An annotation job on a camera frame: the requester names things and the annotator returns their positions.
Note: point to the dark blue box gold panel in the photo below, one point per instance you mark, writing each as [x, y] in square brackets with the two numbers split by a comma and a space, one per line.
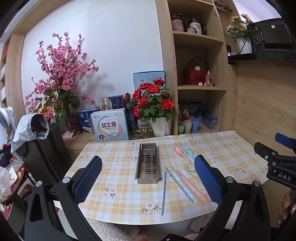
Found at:
[112, 103]

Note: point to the pink lidded jar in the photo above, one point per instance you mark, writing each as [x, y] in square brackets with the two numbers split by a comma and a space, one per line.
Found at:
[178, 23]

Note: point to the black monitor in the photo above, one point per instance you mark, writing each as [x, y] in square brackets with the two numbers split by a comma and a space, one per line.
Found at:
[272, 34]

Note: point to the beige cup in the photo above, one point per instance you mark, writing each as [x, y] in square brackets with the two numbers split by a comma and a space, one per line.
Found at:
[188, 127]

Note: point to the small blue box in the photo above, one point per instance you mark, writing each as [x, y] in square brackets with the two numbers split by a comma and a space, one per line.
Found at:
[210, 121]

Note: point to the pale blue flat box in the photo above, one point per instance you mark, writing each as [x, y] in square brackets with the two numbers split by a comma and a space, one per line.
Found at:
[143, 78]

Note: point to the blue chopstick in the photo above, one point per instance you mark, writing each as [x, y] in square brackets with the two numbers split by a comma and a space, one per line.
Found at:
[163, 194]
[179, 185]

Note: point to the gold embossed tray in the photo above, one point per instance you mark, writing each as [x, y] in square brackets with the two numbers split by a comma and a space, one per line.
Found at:
[141, 134]

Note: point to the dark blue picture box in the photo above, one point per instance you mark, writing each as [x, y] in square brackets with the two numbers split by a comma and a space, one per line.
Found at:
[190, 109]

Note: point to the beige spoon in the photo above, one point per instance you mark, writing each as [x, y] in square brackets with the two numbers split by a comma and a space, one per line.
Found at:
[190, 168]

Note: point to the dark blue patterned box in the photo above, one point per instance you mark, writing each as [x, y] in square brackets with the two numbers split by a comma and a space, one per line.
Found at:
[131, 119]

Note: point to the green spoon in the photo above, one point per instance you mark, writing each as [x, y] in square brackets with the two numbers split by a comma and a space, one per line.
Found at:
[190, 152]

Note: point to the steel utensil tray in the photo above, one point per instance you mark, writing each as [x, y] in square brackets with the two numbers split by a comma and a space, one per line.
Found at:
[146, 163]

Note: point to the blue cup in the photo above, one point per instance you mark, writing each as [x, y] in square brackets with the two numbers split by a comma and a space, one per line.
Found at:
[195, 125]

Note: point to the white flower pot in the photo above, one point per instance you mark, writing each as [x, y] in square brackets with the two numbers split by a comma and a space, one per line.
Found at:
[160, 127]

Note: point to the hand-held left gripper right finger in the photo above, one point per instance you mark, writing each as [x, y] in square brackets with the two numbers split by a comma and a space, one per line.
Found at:
[208, 178]

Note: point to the pink cup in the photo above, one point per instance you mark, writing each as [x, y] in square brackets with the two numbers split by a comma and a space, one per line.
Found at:
[191, 117]

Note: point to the person's right hand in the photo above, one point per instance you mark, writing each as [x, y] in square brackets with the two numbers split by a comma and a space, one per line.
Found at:
[286, 208]

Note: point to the white lidded jar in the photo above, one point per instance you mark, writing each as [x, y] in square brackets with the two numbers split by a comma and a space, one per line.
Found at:
[195, 25]

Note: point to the white jacket black lining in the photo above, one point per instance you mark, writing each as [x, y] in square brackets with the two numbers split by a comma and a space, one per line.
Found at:
[22, 132]

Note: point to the wooden shelf unit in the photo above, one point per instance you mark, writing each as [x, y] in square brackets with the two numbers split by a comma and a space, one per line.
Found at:
[166, 58]

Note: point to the blue and white box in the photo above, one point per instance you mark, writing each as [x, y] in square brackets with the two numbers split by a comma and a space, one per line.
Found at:
[84, 120]

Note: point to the green cup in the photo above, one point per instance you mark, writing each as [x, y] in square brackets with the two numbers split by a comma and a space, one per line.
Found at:
[181, 128]

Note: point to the pink blossom arrangement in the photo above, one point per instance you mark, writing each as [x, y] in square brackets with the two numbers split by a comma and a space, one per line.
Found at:
[62, 76]

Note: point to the red basket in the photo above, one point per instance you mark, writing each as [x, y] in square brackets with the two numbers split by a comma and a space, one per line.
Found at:
[194, 75]

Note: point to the white box dark label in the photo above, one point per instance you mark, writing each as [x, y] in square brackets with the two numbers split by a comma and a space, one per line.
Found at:
[143, 124]

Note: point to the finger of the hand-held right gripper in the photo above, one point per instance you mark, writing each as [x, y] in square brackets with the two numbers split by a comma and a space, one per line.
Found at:
[263, 149]
[285, 140]

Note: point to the black chair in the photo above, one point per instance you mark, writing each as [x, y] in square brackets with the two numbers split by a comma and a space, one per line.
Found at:
[46, 157]

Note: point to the light blue box orange print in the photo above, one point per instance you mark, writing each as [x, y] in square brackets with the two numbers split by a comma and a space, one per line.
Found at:
[109, 126]

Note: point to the pink spoon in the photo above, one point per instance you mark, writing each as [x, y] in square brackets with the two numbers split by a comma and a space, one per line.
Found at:
[177, 149]

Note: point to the black wall shelf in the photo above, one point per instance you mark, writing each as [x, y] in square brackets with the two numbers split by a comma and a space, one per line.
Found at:
[249, 56]

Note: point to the white fan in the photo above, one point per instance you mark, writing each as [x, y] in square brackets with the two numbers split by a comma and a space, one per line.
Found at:
[4, 119]

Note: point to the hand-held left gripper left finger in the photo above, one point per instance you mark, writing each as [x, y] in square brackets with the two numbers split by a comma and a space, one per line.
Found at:
[89, 178]

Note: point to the clear plastic bag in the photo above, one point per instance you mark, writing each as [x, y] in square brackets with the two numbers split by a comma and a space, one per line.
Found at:
[4, 183]

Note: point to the yellow plaid floral tablecloth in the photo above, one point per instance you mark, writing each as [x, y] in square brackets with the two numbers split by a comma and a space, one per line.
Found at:
[120, 162]

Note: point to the glass perfume bottle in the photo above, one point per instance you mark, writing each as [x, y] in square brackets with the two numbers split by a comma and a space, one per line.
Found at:
[208, 80]

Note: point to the red rose plant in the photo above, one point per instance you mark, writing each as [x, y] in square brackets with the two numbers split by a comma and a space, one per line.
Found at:
[150, 99]

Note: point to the pale pink rose plant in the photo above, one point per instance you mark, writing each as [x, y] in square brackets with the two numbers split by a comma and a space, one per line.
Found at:
[239, 25]

